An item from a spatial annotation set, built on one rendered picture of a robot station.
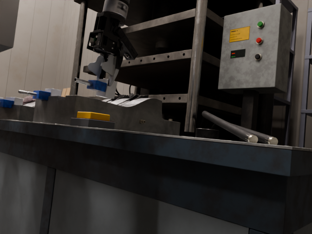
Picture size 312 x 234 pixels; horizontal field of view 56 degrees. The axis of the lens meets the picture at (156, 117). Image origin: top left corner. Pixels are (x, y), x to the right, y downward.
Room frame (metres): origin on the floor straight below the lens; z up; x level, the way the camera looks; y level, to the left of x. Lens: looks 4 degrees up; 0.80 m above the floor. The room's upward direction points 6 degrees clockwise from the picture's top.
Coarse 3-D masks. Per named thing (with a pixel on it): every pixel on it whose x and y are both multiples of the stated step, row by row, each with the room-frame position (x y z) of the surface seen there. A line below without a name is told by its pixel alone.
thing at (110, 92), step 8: (80, 80) 0.83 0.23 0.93; (88, 80) 0.88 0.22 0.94; (96, 80) 0.85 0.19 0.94; (104, 80) 0.89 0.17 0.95; (88, 88) 0.87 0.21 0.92; (96, 88) 0.85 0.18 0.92; (104, 88) 0.88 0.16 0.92; (112, 88) 0.89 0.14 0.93; (104, 96) 0.88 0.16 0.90; (112, 96) 0.90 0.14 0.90
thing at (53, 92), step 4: (20, 92) 0.91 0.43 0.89; (24, 92) 0.91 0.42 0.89; (28, 92) 0.92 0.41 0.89; (32, 92) 0.93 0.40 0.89; (36, 92) 0.94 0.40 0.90; (40, 92) 0.94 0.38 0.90; (44, 92) 0.94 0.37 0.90; (48, 92) 0.96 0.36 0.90; (52, 92) 0.96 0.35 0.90; (56, 92) 0.97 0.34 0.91; (60, 92) 0.98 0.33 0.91; (36, 96) 0.94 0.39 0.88; (40, 96) 0.94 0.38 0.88; (44, 96) 0.95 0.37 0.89; (44, 100) 0.98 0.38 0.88
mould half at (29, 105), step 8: (16, 104) 1.02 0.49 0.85; (24, 104) 1.21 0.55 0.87; (32, 104) 1.19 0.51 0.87; (0, 112) 1.05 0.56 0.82; (8, 112) 1.04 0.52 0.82; (16, 112) 1.02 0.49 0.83; (24, 112) 1.03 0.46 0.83; (32, 112) 1.06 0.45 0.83; (24, 120) 1.03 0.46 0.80; (32, 120) 1.06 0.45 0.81
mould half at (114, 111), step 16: (48, 96) 0.95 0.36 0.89; (80, 96) 0.85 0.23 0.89; (48, 112) 0.94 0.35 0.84; (64, 112) 0.88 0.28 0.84; (96, 112) 0.90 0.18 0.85; (112, 112) 0.94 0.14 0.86; (128, 112) 0.99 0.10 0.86; (144, 112) 1.05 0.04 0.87; (160, 112) 1.11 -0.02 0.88; (128, 128) 1.00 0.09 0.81; (144, 128) 1.05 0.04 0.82; (160, 128) 1.12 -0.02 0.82; (176, 128) 1.19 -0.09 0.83
